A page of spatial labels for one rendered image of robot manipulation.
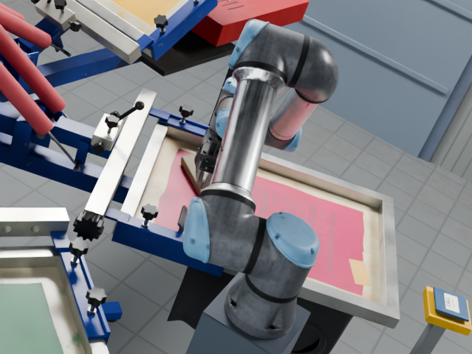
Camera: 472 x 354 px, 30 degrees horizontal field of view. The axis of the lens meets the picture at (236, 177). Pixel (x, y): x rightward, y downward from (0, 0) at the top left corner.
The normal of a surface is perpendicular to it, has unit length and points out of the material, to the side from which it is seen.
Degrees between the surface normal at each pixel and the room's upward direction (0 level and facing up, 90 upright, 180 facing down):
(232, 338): 90
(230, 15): 0
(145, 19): 32
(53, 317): 0
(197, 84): 0
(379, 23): 90
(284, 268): 90
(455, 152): 90
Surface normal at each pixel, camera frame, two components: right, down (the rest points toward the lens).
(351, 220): 0.31, -0.78
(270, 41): 0.21, -0.31
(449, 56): -0.44, 0.39
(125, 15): -0.04, -0.51
